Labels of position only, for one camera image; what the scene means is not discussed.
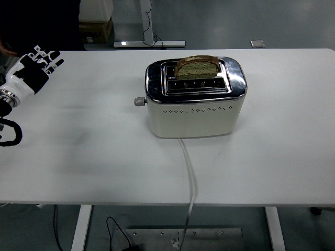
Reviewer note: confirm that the white table leg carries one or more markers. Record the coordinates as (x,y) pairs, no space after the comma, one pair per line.
(81,230)
(274,230)

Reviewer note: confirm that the brown cardboard box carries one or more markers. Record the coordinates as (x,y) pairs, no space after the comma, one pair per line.
(96,31)

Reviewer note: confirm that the person's hand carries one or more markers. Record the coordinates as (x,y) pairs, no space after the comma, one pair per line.
(6,51)

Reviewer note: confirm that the grey toaster lever knob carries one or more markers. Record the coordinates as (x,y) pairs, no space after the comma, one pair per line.
(139,101)

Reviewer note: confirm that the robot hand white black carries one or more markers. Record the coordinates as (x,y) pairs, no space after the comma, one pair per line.
(27,74)

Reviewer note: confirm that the black caster wheel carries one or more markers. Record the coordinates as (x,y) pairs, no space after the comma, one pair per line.
(316,211)

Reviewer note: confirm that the white toaster chrome top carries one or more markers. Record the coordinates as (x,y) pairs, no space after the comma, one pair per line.
(193,123)

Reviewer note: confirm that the white desk stand leg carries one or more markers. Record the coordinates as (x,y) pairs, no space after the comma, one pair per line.
(146,21)

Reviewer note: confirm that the brown bread slice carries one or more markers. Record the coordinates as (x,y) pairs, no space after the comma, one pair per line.
(196,69)

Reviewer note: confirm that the white box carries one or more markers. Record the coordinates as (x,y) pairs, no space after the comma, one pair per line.
(95,10)

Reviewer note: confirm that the grey floor socket plate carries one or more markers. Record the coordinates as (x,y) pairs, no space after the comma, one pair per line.
(257,43)

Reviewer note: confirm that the grey metal plate with screws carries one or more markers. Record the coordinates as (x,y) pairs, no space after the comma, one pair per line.
(209,240)

